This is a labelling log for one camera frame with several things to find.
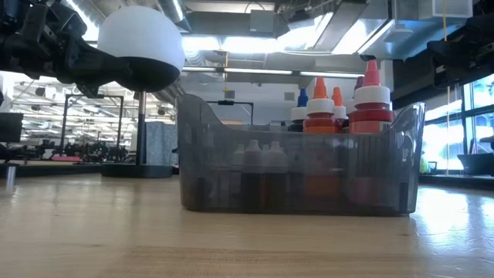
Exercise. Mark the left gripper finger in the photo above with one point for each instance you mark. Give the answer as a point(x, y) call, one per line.
point(104, 69)

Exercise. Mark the dark translucent plastic bin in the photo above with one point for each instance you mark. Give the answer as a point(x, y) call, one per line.
point(216, 173)

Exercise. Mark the small dark navy dropper bottle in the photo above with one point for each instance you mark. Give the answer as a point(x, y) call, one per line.
point(252, 158)

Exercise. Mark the large blue-capped colouring bottle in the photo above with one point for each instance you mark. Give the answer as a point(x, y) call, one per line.
point(300, 112)

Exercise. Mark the large orange-capped colouring bottle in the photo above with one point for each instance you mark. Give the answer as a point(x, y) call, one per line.
point(320, 116)

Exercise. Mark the large purple-capped colouring bottle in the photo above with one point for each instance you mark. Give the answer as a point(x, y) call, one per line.
point(357, 90)

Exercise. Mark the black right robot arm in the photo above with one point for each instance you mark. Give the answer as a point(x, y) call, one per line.
point(463, 50)

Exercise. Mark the white globe table lamp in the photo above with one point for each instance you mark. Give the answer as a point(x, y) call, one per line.
point(141, 34)

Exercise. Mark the grey-blue fabric partition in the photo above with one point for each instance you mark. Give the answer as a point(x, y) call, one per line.
point(162, 143)

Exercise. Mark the black monitor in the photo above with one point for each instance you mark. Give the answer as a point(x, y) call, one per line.
point(9, 127)

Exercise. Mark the black gantry frame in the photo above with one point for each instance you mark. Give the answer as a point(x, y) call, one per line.
point(231, 102)
point(94, 96)

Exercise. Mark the black aluminium table frame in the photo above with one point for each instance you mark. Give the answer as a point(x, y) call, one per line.
point(58, 170)

